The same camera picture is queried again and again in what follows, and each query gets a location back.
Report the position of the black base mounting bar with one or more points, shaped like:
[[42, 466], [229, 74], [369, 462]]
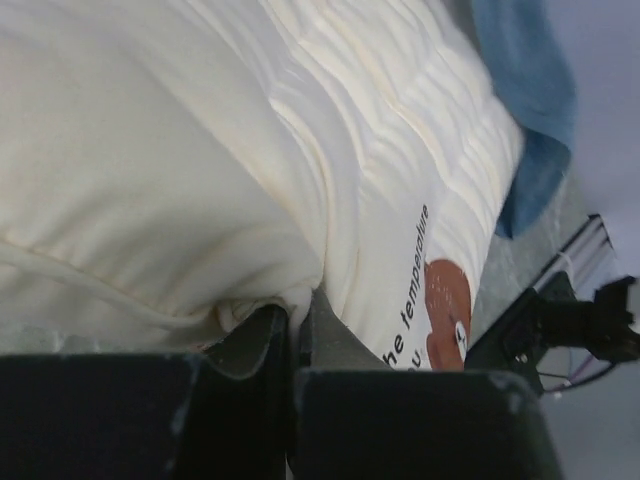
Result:
[[512, 343]]

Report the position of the blue fabric pillowcase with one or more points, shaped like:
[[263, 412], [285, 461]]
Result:
[[532, 78]]

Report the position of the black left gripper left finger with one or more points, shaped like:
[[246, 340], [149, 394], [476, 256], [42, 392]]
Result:
[[211, 415]]

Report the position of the aluminium frame rail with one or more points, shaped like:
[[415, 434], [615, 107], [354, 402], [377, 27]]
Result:
[[587, 259]]

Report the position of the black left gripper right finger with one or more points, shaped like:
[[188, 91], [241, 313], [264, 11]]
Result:
[[356, 418]]

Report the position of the cream bear print pillow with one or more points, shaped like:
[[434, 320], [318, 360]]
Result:
[[170, 167]]

